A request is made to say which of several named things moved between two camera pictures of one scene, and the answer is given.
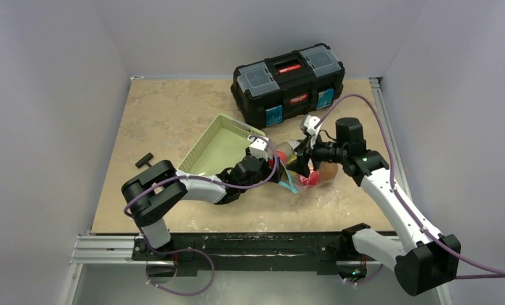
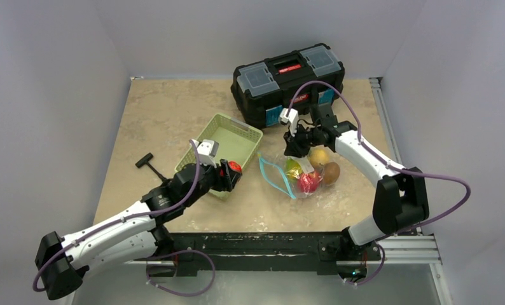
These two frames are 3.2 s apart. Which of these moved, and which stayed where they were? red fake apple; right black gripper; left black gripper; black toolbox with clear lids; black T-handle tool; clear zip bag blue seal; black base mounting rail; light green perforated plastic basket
Moved: right black gripper; clear zip bag blue seal; left black gripper; red fake apple
Stayed: light green perforated plastic basket; black T-handle tool; black base mounting rail; black toolbox with clear lids
